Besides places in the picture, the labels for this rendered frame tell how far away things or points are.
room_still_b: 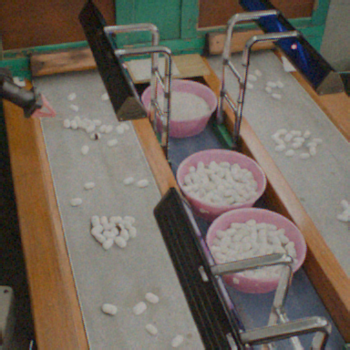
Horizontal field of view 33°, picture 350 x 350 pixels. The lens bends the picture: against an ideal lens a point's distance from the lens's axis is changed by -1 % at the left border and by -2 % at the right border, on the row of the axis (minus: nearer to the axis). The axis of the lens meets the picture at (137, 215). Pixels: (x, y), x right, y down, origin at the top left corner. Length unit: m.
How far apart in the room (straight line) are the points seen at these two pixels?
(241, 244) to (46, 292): 0.54
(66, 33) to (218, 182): 0.84
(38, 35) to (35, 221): 0.84
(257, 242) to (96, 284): 0.46
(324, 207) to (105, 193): 0.65
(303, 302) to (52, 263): 0.66
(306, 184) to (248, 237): 0.31
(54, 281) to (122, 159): 0.55
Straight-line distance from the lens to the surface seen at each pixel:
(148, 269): 1.57
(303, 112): 2.21
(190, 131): 2.10
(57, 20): 2.26
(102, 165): 1.89
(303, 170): 1.94
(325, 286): 1.62
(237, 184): 1.84
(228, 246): 1.67
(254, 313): 1.59
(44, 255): 1.59
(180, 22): 2.36
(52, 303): 1.48
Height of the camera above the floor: 1.91
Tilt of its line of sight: 43 degrees down
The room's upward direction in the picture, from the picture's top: straight up
